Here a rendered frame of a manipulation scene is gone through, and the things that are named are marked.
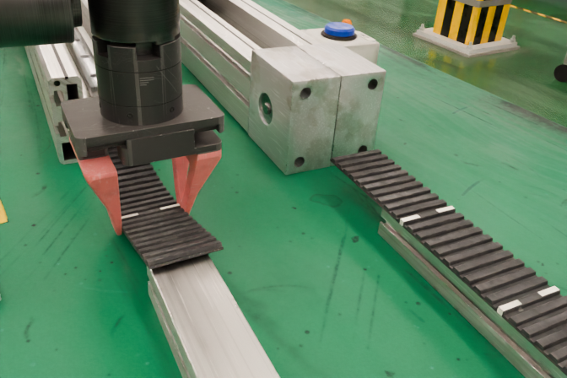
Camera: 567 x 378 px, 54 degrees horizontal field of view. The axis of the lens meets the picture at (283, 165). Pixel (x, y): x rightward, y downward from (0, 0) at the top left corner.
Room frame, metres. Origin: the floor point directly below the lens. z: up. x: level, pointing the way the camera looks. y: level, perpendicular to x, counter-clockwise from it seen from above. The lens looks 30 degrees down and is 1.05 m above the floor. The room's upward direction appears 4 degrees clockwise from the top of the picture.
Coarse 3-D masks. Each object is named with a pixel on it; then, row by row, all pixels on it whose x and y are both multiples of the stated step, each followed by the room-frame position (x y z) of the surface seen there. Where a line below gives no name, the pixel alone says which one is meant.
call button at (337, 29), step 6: (330, 24) 0.73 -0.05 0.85; (336, 24) 0.73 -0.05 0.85; (342, 24) 0.73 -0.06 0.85; (348, 24) 0.74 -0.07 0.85; (324, 30) 0.73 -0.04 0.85; (330, 30) 0.72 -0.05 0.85; (336, 30) 0.71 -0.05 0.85; (342, 30) 0.71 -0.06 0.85; (348, 30) 0.72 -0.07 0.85; (354, 30) 0.73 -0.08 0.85; (342, 36) 0.71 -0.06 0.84
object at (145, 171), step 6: (132, 168) 0.44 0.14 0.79; (138, 168) 0.44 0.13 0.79; (144, 168) 0.44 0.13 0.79; (150, 168) 0.44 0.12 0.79; (120, 174) 0.43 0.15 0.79; (126, 174) 0.43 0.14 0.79; (132, 174) 0.43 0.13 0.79; (138, 174) 0.43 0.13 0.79; (144, 174) 0.43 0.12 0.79; (150, 174) 0.43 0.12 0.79; (120, 180) 0.42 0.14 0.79; (126, 180) 0.42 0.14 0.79
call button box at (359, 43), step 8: (304, 32) 0.74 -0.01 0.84; (312, 32) 0.74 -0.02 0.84; (320, 32) 0.74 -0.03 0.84; (360, 32) 0.75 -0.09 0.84; (320, 40) 0.70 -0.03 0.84; (328, 40) 0.70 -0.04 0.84; (336, 40) 0.71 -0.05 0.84; (344, 40) 0.71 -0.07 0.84; (352, 40) 0.71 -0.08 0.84; (360, 40) 0.71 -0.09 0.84; (368, 40) 0.72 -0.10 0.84; (352, 48) 0.69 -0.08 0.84; (360, 48) 0.70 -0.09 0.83; (368, 48) 0.71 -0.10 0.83; (376, 48) 0.71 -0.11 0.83; (368, 56) 0.71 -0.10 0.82; (376, 56) 0.71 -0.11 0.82
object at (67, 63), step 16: (80, 0) 0.73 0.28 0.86; (80, 32) 0.71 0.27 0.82; (32, 48) 0.58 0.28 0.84; (48, 48) 0.52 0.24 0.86; (64, 48) 0.53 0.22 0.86; (80, 48) 0.61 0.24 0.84; (32, 64) 0.63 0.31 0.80; (48, 64) 0.48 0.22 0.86; (64, 64) 0.48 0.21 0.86; (80, 64) 0.56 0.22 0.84; (48, 80) 0.45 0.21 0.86; (64, 80) 0.45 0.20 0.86; (80, 80) 0.46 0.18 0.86; (96, 80) 0.52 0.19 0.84; (48, 96) 0.47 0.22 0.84; (64, 96) 0.45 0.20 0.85; (80, 96) 0.46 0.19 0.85; (48, 112) 0.49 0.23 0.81; (64, 128) 0.47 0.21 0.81; (64, 144) 0.48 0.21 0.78; (64, 160) 0.45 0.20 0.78
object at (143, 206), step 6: (156, 198) 0.39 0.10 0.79; (162, 198) 0.39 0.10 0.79; (168, 198) 0.39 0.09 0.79; (132, 204) 0.38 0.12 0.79; (138, 204) 0.38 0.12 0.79; (144, 204) 0.38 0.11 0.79; (150, 204) 0.38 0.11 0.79; (156, 204) 0.38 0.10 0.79; (162, 204) 0.38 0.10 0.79; (168, 204) 0.38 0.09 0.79; (126, 210) 0.37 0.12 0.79; (132, 210) 0.37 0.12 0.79; (138, 210) 0.37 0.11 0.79; (144, 210) 0.37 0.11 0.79
